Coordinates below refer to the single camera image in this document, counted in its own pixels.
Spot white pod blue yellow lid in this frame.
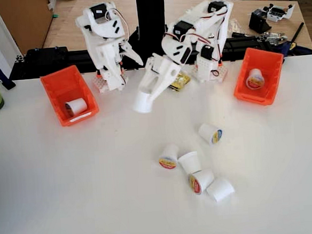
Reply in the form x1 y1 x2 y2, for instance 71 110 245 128
198 121 224 146

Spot yellow black sachet bundle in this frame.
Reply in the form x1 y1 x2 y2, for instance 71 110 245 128
167 71 192 92

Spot white part with electronics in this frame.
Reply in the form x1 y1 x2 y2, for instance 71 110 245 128
260 2 296 24

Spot wooden cabinet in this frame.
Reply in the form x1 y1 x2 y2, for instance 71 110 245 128
0 0 59 56

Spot white coffee pod blue lid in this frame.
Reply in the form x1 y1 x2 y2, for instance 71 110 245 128
64 97 89 118

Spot clear bag of screws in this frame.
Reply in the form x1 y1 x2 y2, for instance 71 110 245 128
230 18 245 34

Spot black flat box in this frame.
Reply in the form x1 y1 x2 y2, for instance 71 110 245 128
25 45 69 65

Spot black printed part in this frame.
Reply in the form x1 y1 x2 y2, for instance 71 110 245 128
247 8 273 34

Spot silver metal clamp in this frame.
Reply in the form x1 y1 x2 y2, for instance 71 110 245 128
257 31 288 46

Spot blue yellow bar clamp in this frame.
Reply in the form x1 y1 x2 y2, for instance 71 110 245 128
278 39 312 58

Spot black camera mast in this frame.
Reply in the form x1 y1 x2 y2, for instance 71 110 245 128
121 0 188 71

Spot white coffee pod red lid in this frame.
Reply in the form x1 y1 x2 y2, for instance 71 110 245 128
244 68 267 90
158 143 181 171
188 168 215 197

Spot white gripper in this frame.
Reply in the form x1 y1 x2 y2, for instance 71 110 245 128
135 19 201 103
83 0 146 88

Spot black blue clamp handle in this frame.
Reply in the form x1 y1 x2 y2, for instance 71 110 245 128
0 65 17 91

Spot black aluminium rail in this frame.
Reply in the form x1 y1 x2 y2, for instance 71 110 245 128
6 30 284 81

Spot orange plastic bin white label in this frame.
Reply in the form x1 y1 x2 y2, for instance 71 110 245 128
39 64 101 129

